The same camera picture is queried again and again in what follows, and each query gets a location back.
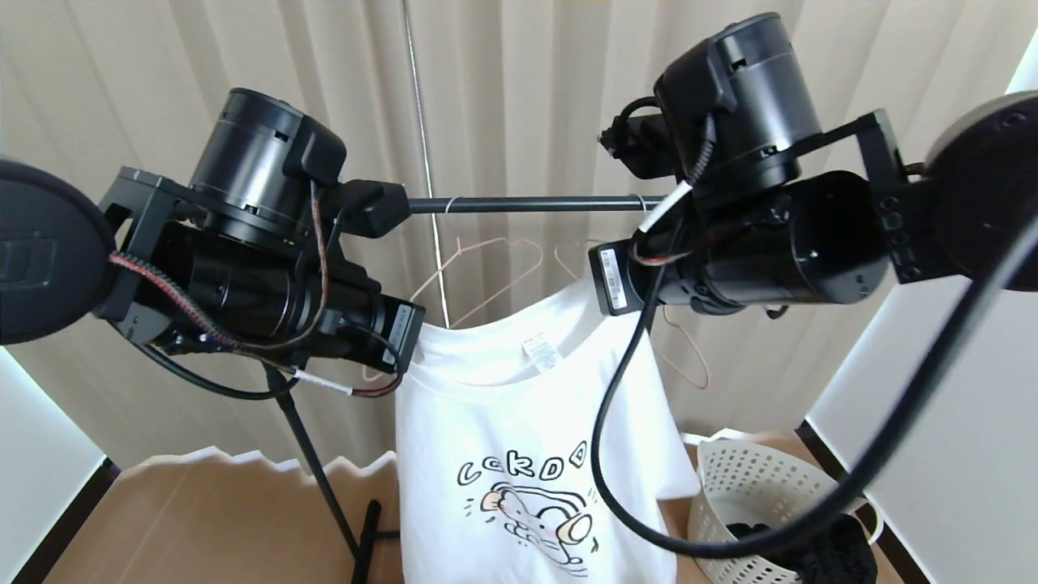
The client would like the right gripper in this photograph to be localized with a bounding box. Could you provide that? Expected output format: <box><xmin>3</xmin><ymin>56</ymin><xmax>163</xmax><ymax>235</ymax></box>
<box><xmin>590</xmin><ymin>170</ymin><xmax>890</xmax><ymax>319</ymax></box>

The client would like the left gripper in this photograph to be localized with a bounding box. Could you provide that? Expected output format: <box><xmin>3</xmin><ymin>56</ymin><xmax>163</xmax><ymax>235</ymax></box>
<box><xmin>154</xmin><ymin>223</ymin><xmax>427</xmax><ymax>376</ymax></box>

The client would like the pink clothes hanger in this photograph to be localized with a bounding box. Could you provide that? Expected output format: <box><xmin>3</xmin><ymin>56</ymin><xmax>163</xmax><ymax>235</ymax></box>
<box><xmin>555</xmin><ymin>238</ymin><xmax>711</xmax><ymax>391</ymax></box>
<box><xmin>361</xmin><ymin>235</ymin><xmax>544</xmax><ymax>382</ymax></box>

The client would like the white printed t-shirt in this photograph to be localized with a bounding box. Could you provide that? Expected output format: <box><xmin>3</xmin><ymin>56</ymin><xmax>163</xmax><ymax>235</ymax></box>
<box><xmin>395</xmin><ymin>280</ymin><xmax>702</xmax><ymax>584</ymax></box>

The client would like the white laundry basket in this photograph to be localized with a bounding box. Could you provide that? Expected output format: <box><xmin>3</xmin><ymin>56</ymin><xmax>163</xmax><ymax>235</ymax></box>
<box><xmin>687</xmin><ymin>438</ymin><xmax>885</xmax><ymax>584</ymax></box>

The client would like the black clothes rack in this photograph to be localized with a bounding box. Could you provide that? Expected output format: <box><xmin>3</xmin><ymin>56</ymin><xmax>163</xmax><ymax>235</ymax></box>
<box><xmin>261</xmin><ymin>193</ymin><xmax>676</xmax><ymax>584</ymax></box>

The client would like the beige curtain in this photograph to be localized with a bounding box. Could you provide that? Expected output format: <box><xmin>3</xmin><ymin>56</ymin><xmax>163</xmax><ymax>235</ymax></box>
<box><xmin>0</xmin><ymin>0</ymin><xmax>1038</xmax><ymax>471</ymax></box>

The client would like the black garment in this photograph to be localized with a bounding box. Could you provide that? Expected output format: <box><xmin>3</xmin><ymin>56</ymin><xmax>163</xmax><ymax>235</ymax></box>
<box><xmin>726</xmin><ymin>513</ymin><xmax>879</xmax><ymax>584</ymax></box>

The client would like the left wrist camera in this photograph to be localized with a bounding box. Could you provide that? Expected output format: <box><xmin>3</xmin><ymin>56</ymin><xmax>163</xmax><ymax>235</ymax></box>
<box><xmin>324</xmin><ymin>180</ymin><xmax>410</xmax><ymax>240</ymax></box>

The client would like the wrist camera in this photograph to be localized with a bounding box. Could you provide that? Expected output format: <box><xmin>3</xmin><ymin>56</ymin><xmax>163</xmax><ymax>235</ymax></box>
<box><xmin>598</xmin><ymin>97</ymin><xmax>678</xmax><ymax>181</ymax></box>
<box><xmin>324</xmin><ymin>180</ymin><xmax>410</xmax><ymax>240</ymax></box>

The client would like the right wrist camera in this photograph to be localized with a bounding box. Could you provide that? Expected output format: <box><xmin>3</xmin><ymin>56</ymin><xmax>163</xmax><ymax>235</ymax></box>
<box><xmin>598</xmin><ymin>97</ymin><xmax>678</xmax><ymax>181</ymax></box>

